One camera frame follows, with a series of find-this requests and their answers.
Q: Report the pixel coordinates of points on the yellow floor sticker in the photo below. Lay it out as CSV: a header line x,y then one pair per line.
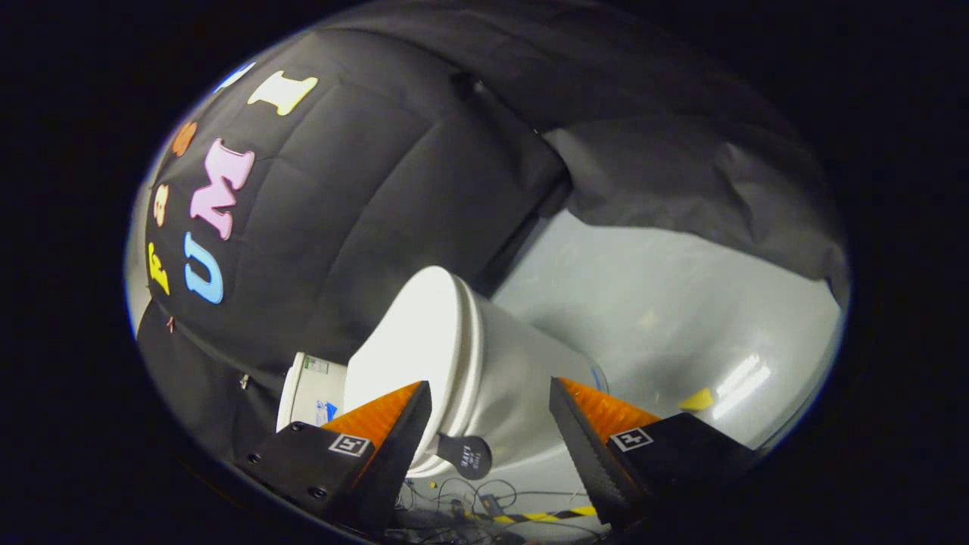
x,y
696,400

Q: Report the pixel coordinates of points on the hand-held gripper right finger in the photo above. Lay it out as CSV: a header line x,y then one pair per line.
x,y
587,454

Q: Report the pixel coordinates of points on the white toilet lid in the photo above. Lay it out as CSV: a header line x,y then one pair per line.
x,y
412,341

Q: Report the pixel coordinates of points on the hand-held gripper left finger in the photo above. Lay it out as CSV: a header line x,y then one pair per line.
x,y
397,446

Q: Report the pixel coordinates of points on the white toilet tank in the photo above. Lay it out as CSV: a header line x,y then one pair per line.
x,y
306,393

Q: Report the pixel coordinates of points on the black round pull tab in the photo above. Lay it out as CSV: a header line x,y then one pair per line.
x,y
464,456

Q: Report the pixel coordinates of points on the black backdrop cloth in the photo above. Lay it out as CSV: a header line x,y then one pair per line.
x,y
363,189

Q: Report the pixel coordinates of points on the white toilet bowl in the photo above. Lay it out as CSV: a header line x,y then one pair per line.
x,y
522,378

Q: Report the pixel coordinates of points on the yellow black hazard tape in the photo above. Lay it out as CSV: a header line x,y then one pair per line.
x,y
545,515

